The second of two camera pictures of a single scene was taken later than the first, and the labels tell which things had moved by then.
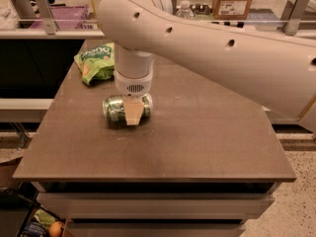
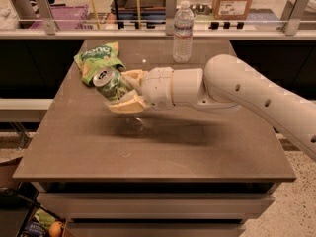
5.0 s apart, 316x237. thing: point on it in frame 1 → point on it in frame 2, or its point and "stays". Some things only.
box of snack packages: [38, 221] stays
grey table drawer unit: [156, 208] stays
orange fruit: [55, 229] stays
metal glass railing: [74, 13] stays
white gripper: [132, 84] → [157, 87]
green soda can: [115, 110] → [111, 83]
